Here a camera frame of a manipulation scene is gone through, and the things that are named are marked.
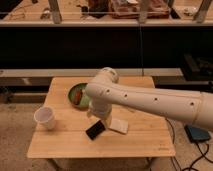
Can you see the black eraser block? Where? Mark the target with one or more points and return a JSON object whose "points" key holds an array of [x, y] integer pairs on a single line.
{"points": [[95, 130]]}

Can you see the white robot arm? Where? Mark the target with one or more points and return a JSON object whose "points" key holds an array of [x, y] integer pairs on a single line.
{"points": [[191, 107]]}

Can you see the green ceramic bowl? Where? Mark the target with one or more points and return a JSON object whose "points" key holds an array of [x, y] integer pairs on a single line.
{"points": [[84, 103]]}

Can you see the orange carrot piece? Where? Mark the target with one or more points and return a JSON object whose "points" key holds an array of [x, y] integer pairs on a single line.
{"points": [[77, 97]]}

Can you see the beige sponge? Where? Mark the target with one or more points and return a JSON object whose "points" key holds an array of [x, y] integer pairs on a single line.
{"points": [[118, 125]]}

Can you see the wooden table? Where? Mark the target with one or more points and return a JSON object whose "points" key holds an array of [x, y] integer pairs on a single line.
{"points": [[148, 135]]}

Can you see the brown tray on bench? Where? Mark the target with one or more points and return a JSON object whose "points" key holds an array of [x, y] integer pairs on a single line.
{"points": [[130, 9]]}

